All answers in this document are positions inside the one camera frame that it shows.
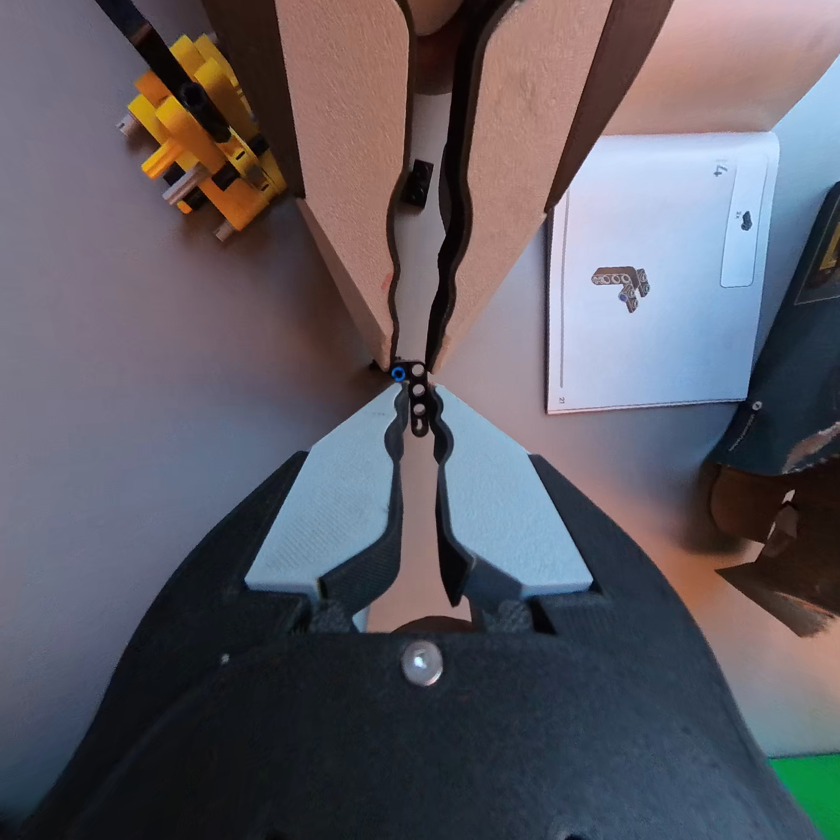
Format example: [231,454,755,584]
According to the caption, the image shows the yellow lego assembly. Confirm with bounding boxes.
[95,0,290,241]

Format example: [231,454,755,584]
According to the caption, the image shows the black lego beam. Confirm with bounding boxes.
[387,360,435,438]

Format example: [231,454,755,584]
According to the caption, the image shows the green plastic piece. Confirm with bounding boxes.
[764,755,840,840]

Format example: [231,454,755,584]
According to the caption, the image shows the small black lego piece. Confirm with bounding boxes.
[403,159,436,210]

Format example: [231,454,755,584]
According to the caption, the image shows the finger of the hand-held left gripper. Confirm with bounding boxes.
[203,0,416,363]
[425,0,674,371]

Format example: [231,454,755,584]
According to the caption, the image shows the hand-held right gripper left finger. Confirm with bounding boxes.
[245,382,404,632]

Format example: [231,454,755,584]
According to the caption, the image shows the white instruction booklet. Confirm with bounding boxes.
[545,131,782,416]

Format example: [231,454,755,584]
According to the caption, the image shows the dark lego box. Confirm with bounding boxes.
[699,180,840,639]

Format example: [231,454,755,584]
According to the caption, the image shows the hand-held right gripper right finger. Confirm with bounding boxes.
[428,384,595,632]

